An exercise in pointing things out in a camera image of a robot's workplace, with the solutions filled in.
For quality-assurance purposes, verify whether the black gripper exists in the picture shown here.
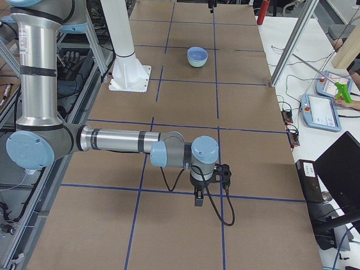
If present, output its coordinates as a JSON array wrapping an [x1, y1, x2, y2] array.
[[190, 175, 208, 206]]

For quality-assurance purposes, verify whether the blue bowl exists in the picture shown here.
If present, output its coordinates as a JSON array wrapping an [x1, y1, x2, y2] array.
[[187, 47, 208, 62]]

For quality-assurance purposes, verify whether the silver green reacher grabber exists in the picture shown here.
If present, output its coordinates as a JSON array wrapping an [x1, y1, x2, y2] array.
[[270, 45, 353, 104]]

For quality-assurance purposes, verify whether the person's forearm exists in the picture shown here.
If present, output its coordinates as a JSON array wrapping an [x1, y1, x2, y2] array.
[[352, 101, 360, 110]]

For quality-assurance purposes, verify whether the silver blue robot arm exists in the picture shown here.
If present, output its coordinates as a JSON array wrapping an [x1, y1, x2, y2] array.
[[6, 1, 221, 206]]

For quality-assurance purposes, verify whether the green bowl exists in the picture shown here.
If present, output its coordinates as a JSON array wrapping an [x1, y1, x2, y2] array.
[[187, 57, 208, 68]]

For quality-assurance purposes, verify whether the person's hand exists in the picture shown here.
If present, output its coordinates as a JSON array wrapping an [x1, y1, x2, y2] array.
[[335, 97, 355, 110]]

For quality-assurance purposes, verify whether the black desktop box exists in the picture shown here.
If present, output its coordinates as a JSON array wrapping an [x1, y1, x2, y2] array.
[[295, 159, 324, 204]]

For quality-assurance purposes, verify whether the orange black connector module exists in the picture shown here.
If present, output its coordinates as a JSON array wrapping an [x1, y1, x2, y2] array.
[[281, 110, 293, 124]]

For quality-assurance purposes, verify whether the brown paper table cover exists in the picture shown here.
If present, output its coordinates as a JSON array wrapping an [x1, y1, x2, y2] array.
[[27, 1, 322, 269]]

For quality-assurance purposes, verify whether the black monitor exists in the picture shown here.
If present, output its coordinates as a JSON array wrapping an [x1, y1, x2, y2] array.
[[314, 131, 359, 213]]

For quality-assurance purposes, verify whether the near blue teach pendant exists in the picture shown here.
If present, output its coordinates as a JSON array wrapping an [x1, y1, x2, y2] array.
[[300, 93, 341, 132]]

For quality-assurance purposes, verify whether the blue teach pendant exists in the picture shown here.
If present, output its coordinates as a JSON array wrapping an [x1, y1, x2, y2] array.
[[315, 70, 354, 97], [300, 93, 341, 132]]

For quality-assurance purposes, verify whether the far blue teach pendant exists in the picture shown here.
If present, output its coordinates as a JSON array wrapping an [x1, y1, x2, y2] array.
[[315, 70, 354, 97]]

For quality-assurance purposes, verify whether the red cylinder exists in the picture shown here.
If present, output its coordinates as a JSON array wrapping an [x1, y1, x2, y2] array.
[[256, 0, 270, 25]]

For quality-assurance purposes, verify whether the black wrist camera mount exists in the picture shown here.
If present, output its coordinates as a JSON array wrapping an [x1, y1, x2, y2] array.
[[209, 163, 232, 192]]

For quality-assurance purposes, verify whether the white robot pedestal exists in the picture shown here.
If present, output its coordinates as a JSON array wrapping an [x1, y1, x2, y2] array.
[[101, 0, 151, 93]]

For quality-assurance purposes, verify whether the aluminium frame post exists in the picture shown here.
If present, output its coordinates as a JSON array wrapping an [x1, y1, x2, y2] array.
[[269, 0, 319, 87]]

